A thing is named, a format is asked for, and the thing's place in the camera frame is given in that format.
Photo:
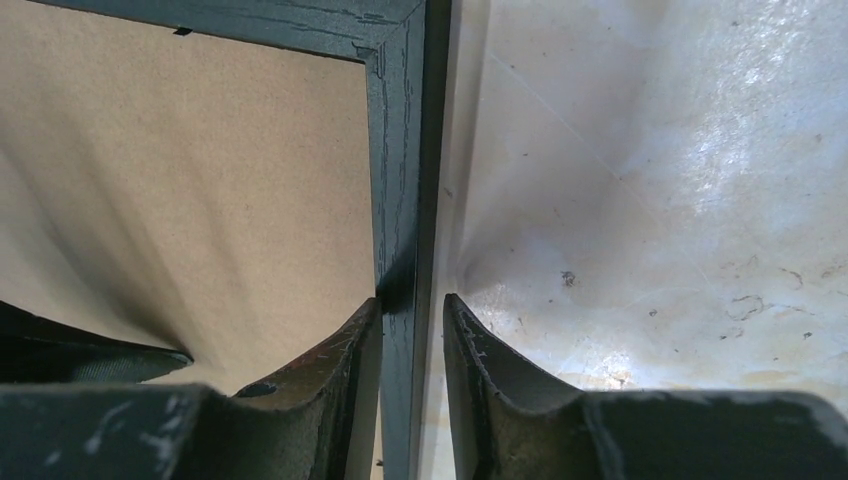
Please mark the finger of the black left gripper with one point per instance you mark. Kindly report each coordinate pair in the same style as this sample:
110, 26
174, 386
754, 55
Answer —
38, 350

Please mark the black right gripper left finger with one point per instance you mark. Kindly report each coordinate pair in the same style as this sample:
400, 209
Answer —
314, 418

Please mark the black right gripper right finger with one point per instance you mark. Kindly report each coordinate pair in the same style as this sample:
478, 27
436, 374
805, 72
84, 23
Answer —
510, 419

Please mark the brown frame backing board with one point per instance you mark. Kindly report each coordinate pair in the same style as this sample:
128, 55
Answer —
204, 194

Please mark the black picture frame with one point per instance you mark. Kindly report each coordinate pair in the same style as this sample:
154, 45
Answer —
404, 46

